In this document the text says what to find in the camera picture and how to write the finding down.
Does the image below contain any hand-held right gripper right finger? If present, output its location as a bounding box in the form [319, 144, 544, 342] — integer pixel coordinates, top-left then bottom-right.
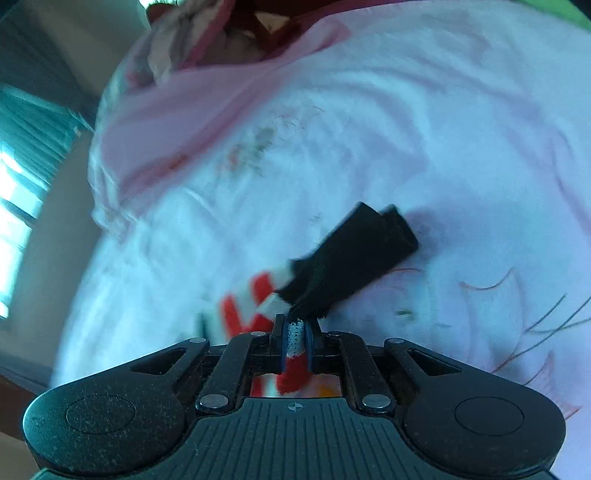
[305, 319, 463, 412]

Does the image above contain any green cloth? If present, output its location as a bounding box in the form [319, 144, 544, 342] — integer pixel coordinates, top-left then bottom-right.
[531, 0, 591, 29]

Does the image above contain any crumpled pink red clothes pile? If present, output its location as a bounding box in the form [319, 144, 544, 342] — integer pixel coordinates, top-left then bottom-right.
[145, 0, 296, 86]

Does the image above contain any sheer grey curtain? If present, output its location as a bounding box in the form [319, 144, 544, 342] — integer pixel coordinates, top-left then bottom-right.
[0, 83, 95, 222]

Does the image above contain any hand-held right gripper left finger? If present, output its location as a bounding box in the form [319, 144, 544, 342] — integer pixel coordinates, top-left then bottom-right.
[130, 314, 289, 414]

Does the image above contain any pink white printed bed sheet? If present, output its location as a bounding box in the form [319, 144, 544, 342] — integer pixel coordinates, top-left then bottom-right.
[50, 0, 591, 480]

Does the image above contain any bright window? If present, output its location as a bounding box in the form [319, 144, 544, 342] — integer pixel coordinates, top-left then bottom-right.
[0, 138, 54, 320]

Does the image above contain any red white black striped garment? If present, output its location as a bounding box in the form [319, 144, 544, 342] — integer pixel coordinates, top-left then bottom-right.
[198, 201, 420, 398]

